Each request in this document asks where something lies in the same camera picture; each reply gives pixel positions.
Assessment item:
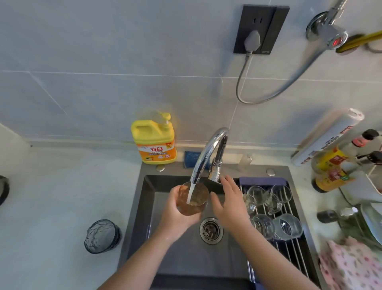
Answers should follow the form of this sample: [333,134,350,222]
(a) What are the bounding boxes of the person's left forearm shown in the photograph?
[98,228,180,290]

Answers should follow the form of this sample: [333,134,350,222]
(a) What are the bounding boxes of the blue sponge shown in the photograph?
[184,151,204,170]

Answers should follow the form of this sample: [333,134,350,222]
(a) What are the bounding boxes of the black round object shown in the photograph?
[0,175,10,207]

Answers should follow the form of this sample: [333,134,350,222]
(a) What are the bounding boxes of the white cling wrap box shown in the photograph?
[291,108,365,167]

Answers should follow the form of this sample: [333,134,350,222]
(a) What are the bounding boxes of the pink floral cloth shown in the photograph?
[318,236,382,290]

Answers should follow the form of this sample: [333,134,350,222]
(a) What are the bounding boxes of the chrome curved faucet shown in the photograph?
[190,127,230,184]

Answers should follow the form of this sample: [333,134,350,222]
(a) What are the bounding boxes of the black wall socket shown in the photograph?
[233,4,290,55]

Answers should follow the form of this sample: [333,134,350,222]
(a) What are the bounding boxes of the stacked plates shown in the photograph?
[358,203,382,249]

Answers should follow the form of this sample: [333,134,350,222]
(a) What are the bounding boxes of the white plastic container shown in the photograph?
[343,164,382,207]

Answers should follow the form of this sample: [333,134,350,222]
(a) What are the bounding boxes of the dark textured glass cup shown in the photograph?
[84,219,122,255]

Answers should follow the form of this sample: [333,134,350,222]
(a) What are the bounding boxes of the chrome wall valve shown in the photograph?
[305,0,349,50]

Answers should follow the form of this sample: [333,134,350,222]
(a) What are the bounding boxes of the yellow label sauce bottle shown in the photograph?
[311,129,380,180]

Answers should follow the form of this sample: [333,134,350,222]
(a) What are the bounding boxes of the small clear bottle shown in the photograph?
[238,153,253,171]

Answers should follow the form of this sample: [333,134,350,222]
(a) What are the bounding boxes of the metal roll-up drying rack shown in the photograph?
[239,177,311,284]

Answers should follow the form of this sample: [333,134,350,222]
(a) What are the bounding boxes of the person's left hand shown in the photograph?
[155,185,205,242]

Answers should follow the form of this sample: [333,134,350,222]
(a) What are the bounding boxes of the grey power plug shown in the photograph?
[244,30,262,55]

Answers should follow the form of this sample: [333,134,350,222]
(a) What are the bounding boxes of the yellow dish soap bottle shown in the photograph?
[131,112,178,165]

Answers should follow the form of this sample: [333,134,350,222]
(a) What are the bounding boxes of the small dark bottle silver cap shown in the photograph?
[317,207,359,224]

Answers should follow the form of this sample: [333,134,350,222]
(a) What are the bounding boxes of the dark sauce bottle red label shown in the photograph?
[312,151,382,194]

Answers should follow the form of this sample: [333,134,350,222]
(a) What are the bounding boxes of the person's right hand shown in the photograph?
[210,175,254,234]

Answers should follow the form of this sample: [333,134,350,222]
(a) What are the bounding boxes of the grey power cable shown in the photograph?
[235,48,330,105]

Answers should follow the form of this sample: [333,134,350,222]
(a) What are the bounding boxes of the dark steel sink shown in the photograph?
[118,162,324,290]

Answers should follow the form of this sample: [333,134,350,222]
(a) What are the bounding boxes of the person's right forearm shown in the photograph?
[234,219,322,290]

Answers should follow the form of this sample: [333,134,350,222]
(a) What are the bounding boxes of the round metal sink drain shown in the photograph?
[199,217,224,245]

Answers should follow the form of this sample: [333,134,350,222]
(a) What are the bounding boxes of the small clear glass cup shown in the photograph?
[243,194,258,216]
[270,184,292,204]
[265,194,283,216]
[247,185,271,207]

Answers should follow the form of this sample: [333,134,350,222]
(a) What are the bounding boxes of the amber drinking glass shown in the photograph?
[176,181,210,216]

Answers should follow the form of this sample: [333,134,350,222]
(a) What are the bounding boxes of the large clear glass tumbler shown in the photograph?
[273,213,304,242]
[251,214,276,240]

